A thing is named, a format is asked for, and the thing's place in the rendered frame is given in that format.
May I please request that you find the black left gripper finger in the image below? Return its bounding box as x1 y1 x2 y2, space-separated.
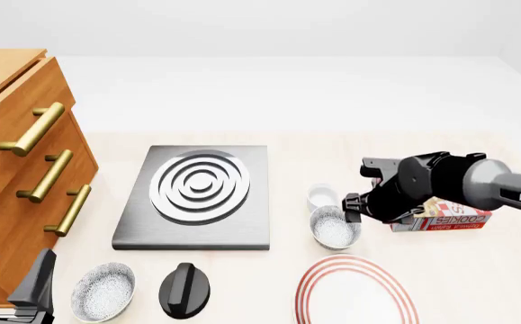
6 247 58 308

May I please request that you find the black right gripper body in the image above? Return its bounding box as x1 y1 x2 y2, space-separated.
341 189 383 221

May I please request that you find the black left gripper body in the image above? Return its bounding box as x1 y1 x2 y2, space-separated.
0 302 57 324

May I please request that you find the patterned black and white bowl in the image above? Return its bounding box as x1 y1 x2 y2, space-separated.
69 262 137 324
309 204 363 251

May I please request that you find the white ramekin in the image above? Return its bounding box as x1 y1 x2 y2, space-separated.
306 183 343 213

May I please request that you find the white plate with red rings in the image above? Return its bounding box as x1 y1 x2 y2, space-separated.
294 253 421 324

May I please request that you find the flat stove plate with rings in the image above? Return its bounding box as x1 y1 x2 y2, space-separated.
111 144 271 251

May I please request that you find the red and white cookie box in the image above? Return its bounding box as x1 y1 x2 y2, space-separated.
389 197 494 233

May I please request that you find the round black stove knob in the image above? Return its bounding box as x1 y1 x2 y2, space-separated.
157 262 211 320

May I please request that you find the tall wooden drawer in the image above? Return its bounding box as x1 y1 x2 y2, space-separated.
0 56 76 217

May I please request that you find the brass drawer handle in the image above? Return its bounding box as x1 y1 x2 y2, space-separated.
0 101 66 158
43 184 93 238
15 148 75 204

